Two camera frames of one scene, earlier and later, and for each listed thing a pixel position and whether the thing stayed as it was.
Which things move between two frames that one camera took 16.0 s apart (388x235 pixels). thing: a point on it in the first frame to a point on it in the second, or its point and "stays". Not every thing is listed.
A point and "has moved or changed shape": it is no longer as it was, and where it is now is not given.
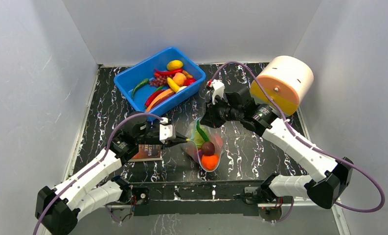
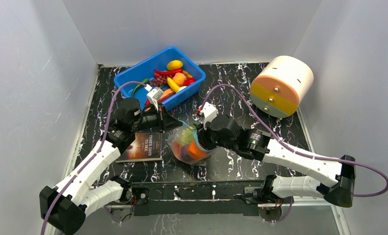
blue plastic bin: x=126 y=81 stays
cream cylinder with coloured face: x=288 y=79 stays
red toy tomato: x=189 y=81 stays
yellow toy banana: x=172 y=84 stays
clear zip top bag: x=204 y=145 has moved or changed shape
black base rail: x=199 y=198 stays
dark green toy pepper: x=142 y=82 stays
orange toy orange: x=210 y=162 to x=194 y=152
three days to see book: x=147 y=152 stays
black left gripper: x=178 y=140 to x=165 y=122
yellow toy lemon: x=175 y=64 stays
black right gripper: x=210 y=115 to x=204 y=137
